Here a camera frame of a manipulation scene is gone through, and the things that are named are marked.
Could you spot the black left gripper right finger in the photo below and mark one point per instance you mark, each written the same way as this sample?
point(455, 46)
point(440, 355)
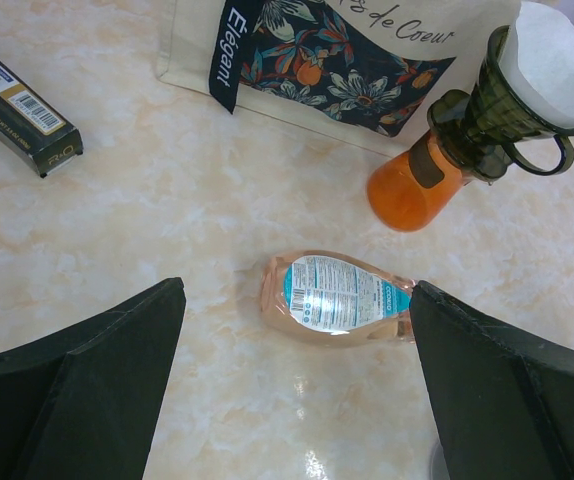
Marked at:
point(501, 397)

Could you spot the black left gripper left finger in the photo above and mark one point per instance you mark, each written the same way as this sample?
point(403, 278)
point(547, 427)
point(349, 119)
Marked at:
point(83, 402)

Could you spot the dark green glass dripper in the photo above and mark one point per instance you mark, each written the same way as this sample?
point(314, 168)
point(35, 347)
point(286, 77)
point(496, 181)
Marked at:
point(479, 131)

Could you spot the pink liquid soap bottle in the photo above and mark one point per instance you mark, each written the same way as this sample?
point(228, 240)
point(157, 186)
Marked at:
point(331, 299)

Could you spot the black rectangular box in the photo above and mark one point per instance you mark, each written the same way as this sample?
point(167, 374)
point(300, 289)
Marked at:
point(33, 129)

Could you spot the beige canvas tote bag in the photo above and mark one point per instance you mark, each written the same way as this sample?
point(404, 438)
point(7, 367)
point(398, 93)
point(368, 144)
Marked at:
point(362, 72)

